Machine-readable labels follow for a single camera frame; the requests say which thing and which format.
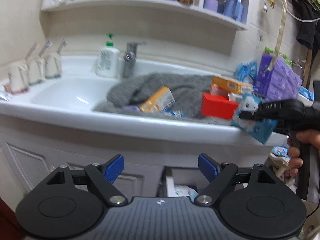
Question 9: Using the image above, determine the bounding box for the white ceramic sink basin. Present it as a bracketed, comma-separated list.
[0, 55, 288, 147]

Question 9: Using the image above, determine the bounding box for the dark red door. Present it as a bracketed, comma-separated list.
[0, 197, 25, 240]

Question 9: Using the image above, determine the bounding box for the white and pink packet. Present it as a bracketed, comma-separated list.
[209, 84, 242, 103]

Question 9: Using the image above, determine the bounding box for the toothbrush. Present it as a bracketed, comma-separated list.
[24, 42, 39, 62]
[56, 39, 67, 55]
[39, 40, 52, 57]

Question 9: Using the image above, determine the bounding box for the grey towel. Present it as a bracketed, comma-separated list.
[94, 73, 240, 127]

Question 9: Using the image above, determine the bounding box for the red cardboard box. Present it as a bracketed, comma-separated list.
[201, 92, 239, 120]

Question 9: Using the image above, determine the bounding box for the beige toothbrush cup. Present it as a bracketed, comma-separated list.
[7, 64, 29, 95]
[26, 57, 45, 85]
[44, 54, 62, 78]

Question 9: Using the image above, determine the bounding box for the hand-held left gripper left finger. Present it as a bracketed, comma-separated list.
[45, 154, 127, 207]

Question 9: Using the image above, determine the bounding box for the white drawer with metal handle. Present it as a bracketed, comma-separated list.
[157, 166, 250, 198]

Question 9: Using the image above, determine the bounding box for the blue plastic tissue pack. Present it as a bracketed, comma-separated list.
[235, 61, 258, 84]

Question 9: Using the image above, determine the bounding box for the person's right hand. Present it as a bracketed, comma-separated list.
[286, 129, 320, 178]

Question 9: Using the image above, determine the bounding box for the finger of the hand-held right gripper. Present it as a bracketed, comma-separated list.
[238, 112, 278, 121]
[258, 99, 291, 115]

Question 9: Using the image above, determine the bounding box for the white pump bottle green cap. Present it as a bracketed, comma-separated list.
[96, 33, 120, 78]

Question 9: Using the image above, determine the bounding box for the light blue and white packet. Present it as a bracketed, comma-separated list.
[230, 94, 278, 145]

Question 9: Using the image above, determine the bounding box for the blue and white tube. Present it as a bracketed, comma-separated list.
[160, 109, 185, 118]

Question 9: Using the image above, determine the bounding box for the white wall shelf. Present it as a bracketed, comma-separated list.
[41, 0, 252, 30]

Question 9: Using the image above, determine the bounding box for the dark hanging clothing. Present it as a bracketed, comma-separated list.
[292, 0, 320, 50]

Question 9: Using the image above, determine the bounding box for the orange box with barcode label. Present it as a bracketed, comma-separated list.
[212, 76, 253, 95]

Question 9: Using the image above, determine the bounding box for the orange and white box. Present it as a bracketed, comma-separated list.
[139, 86, 176, 112]

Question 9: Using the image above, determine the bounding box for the stack of purple tissue packs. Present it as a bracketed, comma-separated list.
[255, 54, 303, 100]

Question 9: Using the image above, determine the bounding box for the chrome faucet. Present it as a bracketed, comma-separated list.
[122, 41, 147, 78]

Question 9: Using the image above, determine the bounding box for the hanging beige rope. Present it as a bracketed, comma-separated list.
[269, 0, 288, 70]

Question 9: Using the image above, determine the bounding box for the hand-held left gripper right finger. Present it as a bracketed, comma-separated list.
[194, 153, 278, 207]

